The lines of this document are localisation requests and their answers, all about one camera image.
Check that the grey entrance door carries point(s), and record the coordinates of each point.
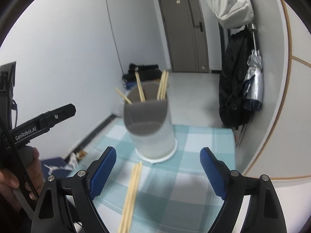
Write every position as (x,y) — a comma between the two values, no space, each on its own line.
(186,35)

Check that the teal plaid tablecloth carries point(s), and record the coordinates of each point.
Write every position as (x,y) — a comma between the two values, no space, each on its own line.
(173,196)

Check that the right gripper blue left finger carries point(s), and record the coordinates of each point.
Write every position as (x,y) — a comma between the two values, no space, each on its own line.
(52,213)

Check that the wooden chopstick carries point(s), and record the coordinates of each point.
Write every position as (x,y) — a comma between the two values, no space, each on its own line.
(125,98)
(162,79)
(140,89)
(129,204)
(164,90)

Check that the navy jordan shoe box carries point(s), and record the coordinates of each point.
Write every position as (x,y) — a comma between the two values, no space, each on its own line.
(55,166)

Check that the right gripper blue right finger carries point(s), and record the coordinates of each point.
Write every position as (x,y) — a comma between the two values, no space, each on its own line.
(264,213)

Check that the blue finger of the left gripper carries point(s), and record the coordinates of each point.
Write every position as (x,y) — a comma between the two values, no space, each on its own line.
(60,114)

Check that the white utensil holder cup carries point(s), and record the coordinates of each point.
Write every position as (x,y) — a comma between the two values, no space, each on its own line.
(149,124)

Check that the black clothes pile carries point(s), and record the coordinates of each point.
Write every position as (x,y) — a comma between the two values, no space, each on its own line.
(146,73)

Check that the black hanging jacket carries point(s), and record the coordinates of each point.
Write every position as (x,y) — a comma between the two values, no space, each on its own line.
(231,83)

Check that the white sling bag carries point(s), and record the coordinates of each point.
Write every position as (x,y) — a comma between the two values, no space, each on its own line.
(232,13)

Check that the silver folded umbrella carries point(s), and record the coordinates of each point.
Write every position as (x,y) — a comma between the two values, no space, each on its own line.
(254,80)

